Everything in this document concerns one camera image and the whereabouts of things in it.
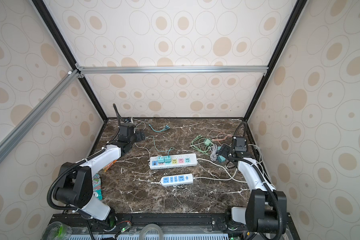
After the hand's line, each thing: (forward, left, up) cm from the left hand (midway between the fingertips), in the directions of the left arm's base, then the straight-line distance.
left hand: (140, 128), depth 91 cm
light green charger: (+1, -43, -16) cm, 46 cm away
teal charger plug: (-16, -13, -11) cm, 23 cm away
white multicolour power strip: (-15, -22, -14) cm, 30 cm away
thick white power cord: (-25, -54, -16) cm, 61 cm away
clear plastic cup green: (-52, +30, -9) cm, 60 cm away
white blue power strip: (-26, -25, -14) cm, 39 cm away
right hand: (-12, -52, -7) cm, 54 cm away
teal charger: (-15, -17, -11) cm, 25 cm away
